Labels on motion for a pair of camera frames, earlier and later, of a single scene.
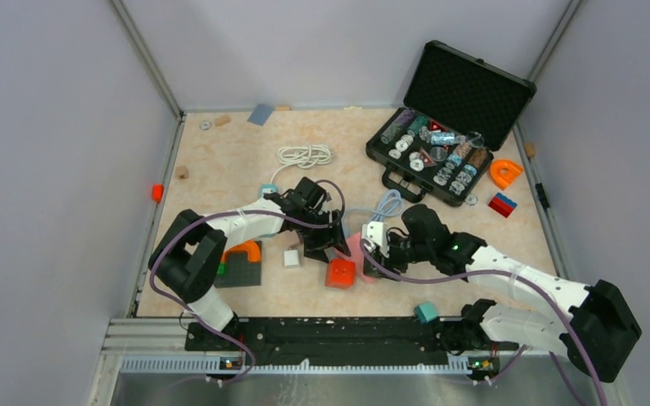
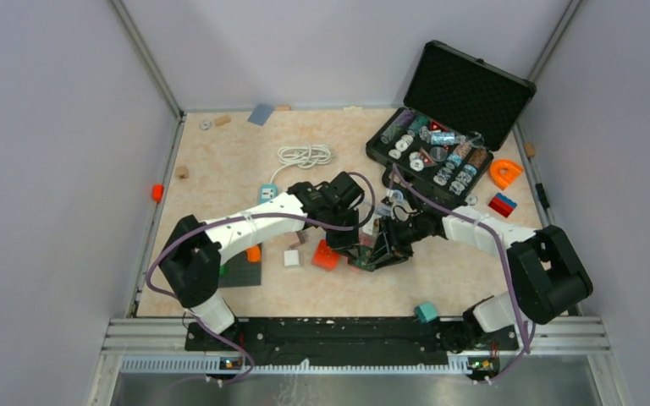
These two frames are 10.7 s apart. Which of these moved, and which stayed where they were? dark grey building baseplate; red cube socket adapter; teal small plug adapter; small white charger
Moved: red cube socket adapter
Stayed: small white charger; teal small plug adapter; dark grey building baseplate
